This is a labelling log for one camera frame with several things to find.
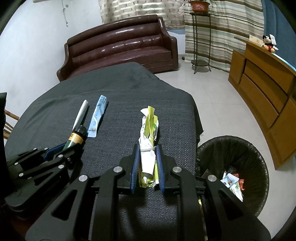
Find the wooden cabinet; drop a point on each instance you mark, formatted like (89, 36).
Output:
(266, 92)

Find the green tube with white nozzle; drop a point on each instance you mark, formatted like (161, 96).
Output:
(79, 115)

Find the beige patterned curtain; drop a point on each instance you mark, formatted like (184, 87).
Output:
(138, 11)

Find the black lined trash bin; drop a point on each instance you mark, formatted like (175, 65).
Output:
(231, 148)

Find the light blue wrapper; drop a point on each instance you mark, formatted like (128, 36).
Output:
(98, 115)

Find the black metal plant stand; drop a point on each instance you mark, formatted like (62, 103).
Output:
(195, 46)

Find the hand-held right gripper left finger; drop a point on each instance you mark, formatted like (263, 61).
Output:
(135, 171)

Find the white yellow-green wrapper bundle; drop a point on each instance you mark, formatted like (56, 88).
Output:
(148, 139)

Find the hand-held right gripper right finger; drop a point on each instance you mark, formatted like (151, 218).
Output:
(160, 171)

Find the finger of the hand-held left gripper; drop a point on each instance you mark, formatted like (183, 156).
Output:
(67, 158)
(54, 150)

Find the black tablecloth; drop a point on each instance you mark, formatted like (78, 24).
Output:
(129, 92)

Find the blue curtain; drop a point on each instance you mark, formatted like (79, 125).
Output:
(277, 25)

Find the mouse plush toy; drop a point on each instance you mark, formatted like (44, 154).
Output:
(268, 44)

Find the potted plant in terracotta pot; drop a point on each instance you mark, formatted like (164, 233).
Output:
(200, 6)

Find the green and white wrapper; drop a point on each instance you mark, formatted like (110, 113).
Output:
(237, 192)

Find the brown leather sofa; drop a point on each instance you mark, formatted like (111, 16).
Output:
(120, 44)

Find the striped curtain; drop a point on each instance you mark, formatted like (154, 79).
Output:
(231, 30)

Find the red plastic bag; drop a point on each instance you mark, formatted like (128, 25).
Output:
(241, 183)

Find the wooden chair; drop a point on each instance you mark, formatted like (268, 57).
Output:
(11, 114)

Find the black panel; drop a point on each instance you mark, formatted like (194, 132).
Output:
(2, 115)

